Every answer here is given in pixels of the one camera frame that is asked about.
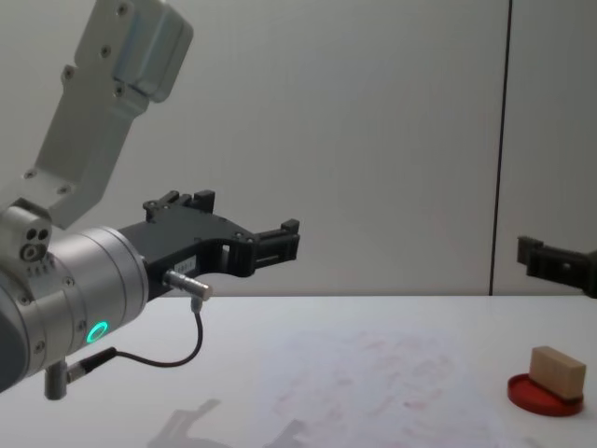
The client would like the thin dark gripper cable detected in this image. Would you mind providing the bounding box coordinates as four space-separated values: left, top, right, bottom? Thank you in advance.
66 269 216 382

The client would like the pale wooden block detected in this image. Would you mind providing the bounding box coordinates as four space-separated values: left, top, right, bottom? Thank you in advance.
529 345 587 402

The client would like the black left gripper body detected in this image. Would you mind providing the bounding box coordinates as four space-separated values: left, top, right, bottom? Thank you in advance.
116 209 256 303

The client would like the round red dish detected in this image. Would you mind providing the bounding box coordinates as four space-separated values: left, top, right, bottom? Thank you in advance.
507 371 585 418

